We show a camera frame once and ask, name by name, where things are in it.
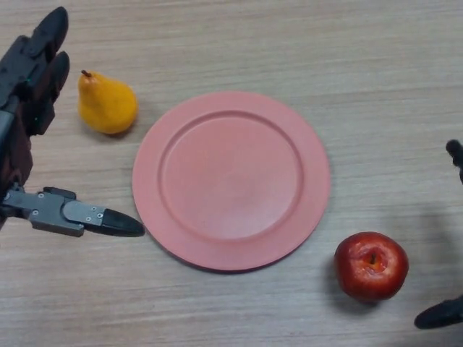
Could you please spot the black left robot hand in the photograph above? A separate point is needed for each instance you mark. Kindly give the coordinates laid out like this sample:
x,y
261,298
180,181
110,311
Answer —
x,y
47,213

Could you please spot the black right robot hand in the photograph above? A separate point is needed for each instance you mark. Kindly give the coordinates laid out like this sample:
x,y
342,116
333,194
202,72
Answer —
x,y
443,314

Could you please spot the red apple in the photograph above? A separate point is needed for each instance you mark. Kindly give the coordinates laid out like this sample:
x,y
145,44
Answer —
x,y
372,265

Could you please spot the pink round plate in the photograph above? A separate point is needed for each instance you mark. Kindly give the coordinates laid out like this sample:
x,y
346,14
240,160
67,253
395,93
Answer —
x,y
231,180

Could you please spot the yellow pear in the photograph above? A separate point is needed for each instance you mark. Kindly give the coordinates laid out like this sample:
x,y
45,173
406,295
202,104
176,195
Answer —
x,y
106,105

